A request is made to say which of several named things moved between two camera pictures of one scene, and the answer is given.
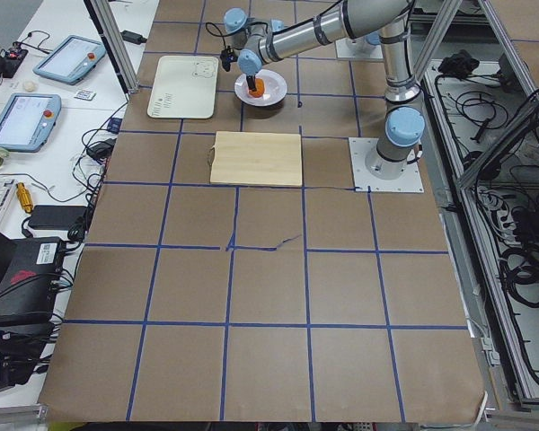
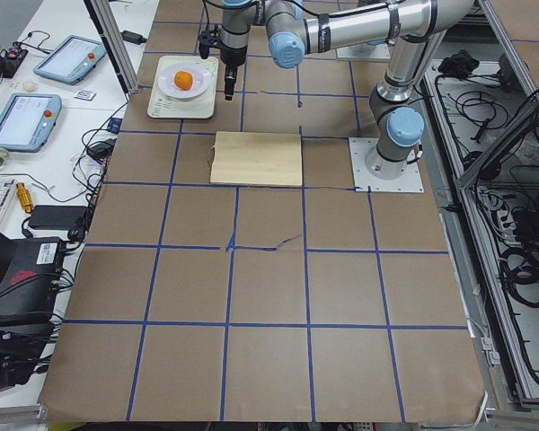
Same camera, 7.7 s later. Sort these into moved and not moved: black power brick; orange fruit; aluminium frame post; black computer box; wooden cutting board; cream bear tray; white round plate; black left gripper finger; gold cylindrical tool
Moved: black left gripper finger; orange fruit; white round plate
Not moved: cream bear tray; gold cylindrical tool; black computer box; wooden cutting board; black power brick; aluminium frame post
